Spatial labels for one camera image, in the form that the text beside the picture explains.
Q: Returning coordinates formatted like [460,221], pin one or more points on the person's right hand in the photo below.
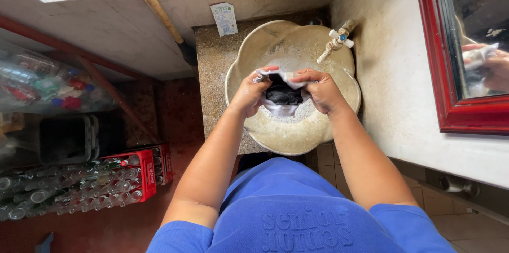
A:
[324,90]

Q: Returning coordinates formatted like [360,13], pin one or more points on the person's left hand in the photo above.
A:
[248,96]

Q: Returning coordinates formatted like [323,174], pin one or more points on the black and white wet cloth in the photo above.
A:
[283,93]

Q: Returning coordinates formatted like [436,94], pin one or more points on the beige flower-shaped wash basin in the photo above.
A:
[292,86]

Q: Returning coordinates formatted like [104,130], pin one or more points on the speckled stone counter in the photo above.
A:
[216,82]

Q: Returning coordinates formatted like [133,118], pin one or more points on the white detergent sachet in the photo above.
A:
[224,18]

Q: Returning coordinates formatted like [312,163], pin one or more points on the red crate of glass bottles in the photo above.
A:
[79,187]
[163,163]

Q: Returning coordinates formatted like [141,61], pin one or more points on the person's blue shirt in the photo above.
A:
[298,217]

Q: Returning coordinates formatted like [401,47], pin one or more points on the red-framed mirror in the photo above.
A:
[465,50]

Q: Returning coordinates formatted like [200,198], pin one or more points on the red metal pipe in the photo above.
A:
[71,50]

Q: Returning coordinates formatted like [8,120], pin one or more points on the stacked grey plastic bins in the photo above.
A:
[67,139]

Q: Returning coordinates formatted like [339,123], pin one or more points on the bag of plastic bottles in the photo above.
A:
[47,82]

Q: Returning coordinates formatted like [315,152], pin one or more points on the wall drain pipe fitting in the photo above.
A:
[457,184]

